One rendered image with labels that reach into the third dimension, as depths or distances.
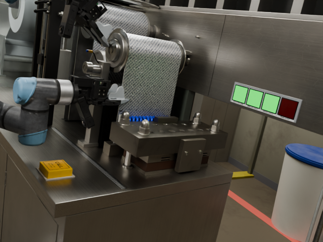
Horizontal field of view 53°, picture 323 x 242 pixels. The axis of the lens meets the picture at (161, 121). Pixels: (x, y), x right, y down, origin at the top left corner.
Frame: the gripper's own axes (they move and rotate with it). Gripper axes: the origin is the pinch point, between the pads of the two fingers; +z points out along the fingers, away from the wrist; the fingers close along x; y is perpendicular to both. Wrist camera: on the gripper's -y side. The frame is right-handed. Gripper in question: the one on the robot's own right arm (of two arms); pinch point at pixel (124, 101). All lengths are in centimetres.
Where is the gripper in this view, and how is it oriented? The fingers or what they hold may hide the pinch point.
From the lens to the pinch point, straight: 112.3
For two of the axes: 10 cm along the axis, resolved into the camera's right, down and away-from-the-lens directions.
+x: -6.1, -3.0, 7.4
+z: 7.7, -0.1, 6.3
